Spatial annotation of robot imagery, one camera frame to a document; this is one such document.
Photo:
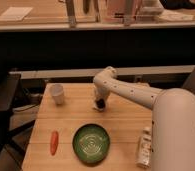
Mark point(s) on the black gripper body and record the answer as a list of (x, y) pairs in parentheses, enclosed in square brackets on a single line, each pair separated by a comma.
[(100, 104)]

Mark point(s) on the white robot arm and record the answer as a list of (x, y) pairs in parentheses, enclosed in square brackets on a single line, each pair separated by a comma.
[(173, 119)]

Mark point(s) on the white sponge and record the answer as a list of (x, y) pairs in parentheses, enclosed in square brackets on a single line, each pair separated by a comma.
[(98, 109)]

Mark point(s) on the green round plate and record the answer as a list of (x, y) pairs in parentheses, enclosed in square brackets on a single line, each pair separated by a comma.
[(91, 143)]

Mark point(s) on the white paper cup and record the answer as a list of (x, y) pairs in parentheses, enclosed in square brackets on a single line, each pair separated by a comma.
[(57, 93)]

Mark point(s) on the orange carrot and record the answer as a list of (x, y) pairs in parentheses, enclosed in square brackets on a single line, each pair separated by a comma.
[(54, 142)]

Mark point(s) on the white plastic bottle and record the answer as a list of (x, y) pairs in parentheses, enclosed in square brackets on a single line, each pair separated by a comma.
[(144, 148)]

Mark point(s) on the black chair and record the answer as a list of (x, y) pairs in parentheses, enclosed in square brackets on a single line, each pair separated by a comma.
[(8, 89)]

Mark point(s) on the white paper sheet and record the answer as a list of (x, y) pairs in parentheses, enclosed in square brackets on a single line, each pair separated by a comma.
[(15, 13)]

